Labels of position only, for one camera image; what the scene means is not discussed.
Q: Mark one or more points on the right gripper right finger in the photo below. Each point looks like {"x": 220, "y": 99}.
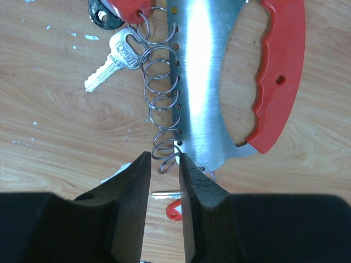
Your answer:
{"x": 219, "y": 226}

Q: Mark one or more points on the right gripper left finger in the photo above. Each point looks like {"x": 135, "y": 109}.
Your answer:
{"x": 105, "y": 224}

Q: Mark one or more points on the red key tag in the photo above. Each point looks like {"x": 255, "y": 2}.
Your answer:
{"x": 174, "y": 211}

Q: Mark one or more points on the silver key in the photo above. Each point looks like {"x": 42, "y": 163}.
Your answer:
{"x": 122, "y": 55}

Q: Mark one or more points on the black key fob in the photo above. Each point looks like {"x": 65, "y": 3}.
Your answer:
{"x": 103, "y": 16}

